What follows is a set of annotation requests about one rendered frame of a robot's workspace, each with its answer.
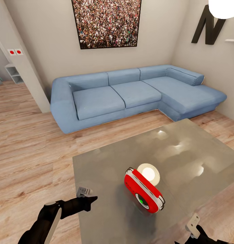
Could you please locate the radio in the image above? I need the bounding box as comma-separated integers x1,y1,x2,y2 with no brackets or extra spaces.
124,168,165,213

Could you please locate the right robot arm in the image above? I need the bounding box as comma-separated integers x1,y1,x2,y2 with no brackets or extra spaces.
175,213,233,244

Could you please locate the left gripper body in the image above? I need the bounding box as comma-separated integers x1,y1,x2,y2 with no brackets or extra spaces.
70,196,91,215

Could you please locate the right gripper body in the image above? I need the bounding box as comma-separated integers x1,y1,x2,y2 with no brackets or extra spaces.
184,225,210,244

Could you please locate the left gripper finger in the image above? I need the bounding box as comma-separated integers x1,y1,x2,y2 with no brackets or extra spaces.
91,196,98,203

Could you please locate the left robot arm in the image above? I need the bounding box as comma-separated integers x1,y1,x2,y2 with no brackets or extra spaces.
18,187,98,244

